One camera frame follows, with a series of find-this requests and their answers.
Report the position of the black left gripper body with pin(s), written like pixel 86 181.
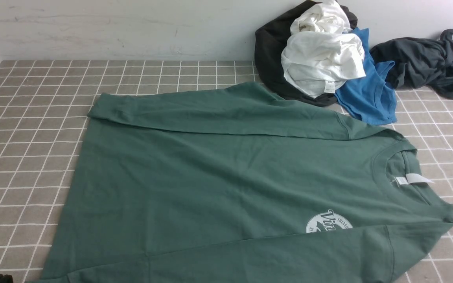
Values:
pixel 6 278

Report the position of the green long-sleeve top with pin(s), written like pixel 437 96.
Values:
pixel 238 185

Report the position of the black garment under pile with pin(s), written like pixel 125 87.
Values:
pixel 270 41

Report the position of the white shirt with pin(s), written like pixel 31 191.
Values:
pixel 322 53

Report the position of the blue shirt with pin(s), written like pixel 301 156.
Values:
pixel 370 99

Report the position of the dark grey crumpled garment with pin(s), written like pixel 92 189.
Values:
pixel 419 62

